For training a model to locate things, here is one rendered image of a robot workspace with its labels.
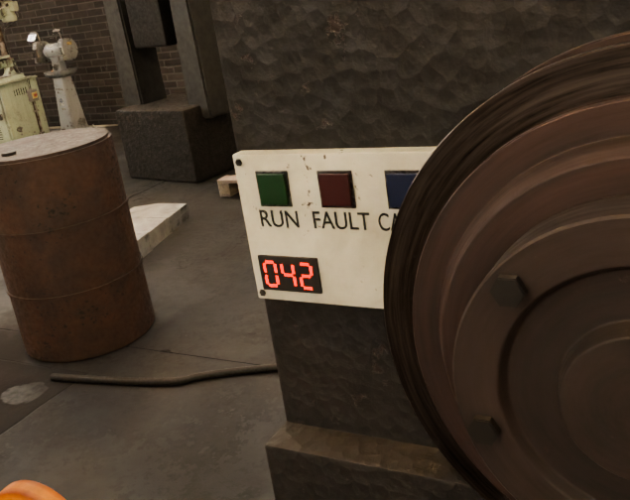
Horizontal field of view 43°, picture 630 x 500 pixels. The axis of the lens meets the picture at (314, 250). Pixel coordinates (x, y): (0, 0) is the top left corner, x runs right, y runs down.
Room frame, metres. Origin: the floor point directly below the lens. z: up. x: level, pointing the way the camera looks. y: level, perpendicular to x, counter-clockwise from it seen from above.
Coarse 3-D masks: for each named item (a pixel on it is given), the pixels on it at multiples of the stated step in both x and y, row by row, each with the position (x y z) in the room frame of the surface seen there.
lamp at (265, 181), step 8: (264, 176) 0.87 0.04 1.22; (272, 176) 0.87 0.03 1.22; (280, 176) 0.86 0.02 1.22; (264, 184) 0.87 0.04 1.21; (272, 184) 0.87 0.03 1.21; (280, 184) 0.86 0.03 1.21; (264, 192) 0.88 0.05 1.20; (272, 192) 0.87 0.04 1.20; (280, 192) 0.86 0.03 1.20; (264, 200) 0.88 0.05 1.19; (272, 200) 0.87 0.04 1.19; (280, 200) 0.86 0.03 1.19; (288, 200) 0.86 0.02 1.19
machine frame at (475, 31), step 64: (256, 0) 0.89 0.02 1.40; (320, 0) 0.85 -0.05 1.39; (384, 0) 0.81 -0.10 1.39; (448, 0) 0.78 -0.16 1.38; (512, 0) 0.74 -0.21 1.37; (576, 0) 0.72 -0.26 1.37; (256, 64) 0.90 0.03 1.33; (320, 64) 0.85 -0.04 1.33; (384, 64) 0.81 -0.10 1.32; (448, 64) 0.78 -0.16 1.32; (512, 64) 0.75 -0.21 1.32; (256, 128) 0.90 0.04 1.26; (320, 128) 0.86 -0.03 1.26; (384, 128) 0.82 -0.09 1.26; (448, 128) 0.78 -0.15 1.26; (320, 320) 0.88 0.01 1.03; (384, 320) 0.83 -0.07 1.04; (320, 384) 0.89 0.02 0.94; (384, 384) 0.84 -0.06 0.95; (320, 448) 0.85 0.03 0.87; (384, 448) 0.82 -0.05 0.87
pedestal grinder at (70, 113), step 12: (60, 36) 8.88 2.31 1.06; (36, 48) 9.01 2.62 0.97; (48, 48) 8.96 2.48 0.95; (60, 48) 8.84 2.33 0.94; (72, 48) 8.92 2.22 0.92; (36, 60) 9.00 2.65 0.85; (48, 60) 9.10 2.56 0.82; (60, 60) 8.81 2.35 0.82; (72, 60) 8.89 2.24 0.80; (48, 72) 8.91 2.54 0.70; (60, 72) 8.83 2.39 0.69; (72, 72) 8.99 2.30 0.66; (60, 84) 8.92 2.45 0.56; (72, 84) 9.00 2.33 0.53; (60, 96) 8.93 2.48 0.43; (72, 96) 8.96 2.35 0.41; (60, 108) 8.94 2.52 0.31; (72, 108) 8.91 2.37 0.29; (60, 120) 8.96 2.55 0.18; (72, 120) 8.87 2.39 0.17; (84, 120) 9.01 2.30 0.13
